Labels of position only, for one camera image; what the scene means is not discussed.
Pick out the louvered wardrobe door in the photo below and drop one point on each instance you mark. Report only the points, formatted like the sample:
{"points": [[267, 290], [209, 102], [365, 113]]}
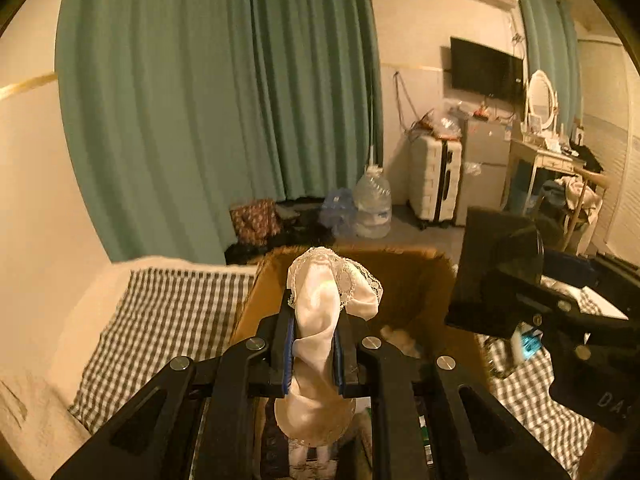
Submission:
{"points": [[610, 135]]}

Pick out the wooden chair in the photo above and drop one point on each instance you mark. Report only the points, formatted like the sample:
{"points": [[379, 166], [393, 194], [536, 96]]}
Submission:
{"points": [[590, 180]]}

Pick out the small clear plastic bag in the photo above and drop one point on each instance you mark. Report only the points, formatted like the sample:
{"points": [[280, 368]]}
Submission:
{"points": [[472, 167]]}

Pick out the plastic bags on suitcase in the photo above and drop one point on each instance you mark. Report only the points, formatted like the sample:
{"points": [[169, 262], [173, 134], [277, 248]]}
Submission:
{"points": [[440, 125]]}

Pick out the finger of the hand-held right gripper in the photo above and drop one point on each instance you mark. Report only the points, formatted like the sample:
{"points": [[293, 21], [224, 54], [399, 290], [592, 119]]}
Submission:
{"points": [[550, 310], [600, 390]]}

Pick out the brown cardboard box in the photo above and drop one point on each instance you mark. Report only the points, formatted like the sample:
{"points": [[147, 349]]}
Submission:
{"points": [[425, 290]]}

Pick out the white oval mirror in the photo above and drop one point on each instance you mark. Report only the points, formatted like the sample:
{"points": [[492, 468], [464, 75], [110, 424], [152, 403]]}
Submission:
{"points": [[541, 95]]}

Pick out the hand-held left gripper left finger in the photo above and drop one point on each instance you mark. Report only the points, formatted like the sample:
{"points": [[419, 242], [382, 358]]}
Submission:
{"points": [[287, 360]]}

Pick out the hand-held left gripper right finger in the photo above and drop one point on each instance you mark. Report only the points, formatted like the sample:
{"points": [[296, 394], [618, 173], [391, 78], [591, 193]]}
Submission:
{"points": [[339, 360]]}

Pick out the grey checkered blanket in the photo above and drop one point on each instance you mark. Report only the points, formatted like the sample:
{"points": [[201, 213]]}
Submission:
{"points": [[175, 320]]}

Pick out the grey small fridge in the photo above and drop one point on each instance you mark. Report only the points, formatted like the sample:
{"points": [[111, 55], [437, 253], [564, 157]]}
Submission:
{"points": [[487, 145]]}

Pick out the narrow green curtain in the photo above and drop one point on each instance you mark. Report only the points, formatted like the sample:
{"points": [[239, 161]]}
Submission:
{"points": [[545, 35]]}

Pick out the large green curtain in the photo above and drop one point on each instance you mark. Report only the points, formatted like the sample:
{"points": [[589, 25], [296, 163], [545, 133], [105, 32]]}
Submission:
{"points": [[200, 85]]}

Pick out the black wall television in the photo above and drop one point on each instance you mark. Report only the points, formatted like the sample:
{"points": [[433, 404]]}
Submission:
{"points": [[485, 70]]}

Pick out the dark clothes pile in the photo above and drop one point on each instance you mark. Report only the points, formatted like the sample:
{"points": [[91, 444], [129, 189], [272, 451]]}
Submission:
{"points": [[300, 235]]}

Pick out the clear water jug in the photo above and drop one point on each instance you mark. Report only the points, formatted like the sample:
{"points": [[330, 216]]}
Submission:
{"points": [[372, 200]]}

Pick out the white dressing table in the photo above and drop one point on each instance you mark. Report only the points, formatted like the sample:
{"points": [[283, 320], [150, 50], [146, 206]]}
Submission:
{"points": [[545, 155]]}

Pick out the white suitcase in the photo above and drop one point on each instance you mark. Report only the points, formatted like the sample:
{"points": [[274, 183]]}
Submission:
{"points": [[432, 180]]}

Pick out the floral fabric bag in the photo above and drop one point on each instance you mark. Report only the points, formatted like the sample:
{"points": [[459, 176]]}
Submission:
{"points": [[255, 222]]}

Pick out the white lace-trimmed cloth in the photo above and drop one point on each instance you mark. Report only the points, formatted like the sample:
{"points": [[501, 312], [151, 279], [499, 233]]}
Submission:
{"points": [[315, 300]]}

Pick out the clothes pile on chair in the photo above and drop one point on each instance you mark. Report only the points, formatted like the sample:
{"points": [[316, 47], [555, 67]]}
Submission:
{"points": [[575, 192]]}

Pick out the blue plastic bag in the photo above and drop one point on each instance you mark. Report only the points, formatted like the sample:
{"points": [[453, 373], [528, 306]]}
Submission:
{"points": [[337, 210]]}

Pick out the small teal packet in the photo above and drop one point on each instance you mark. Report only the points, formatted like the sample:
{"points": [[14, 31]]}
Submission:
{"points": [[527, 345]]}

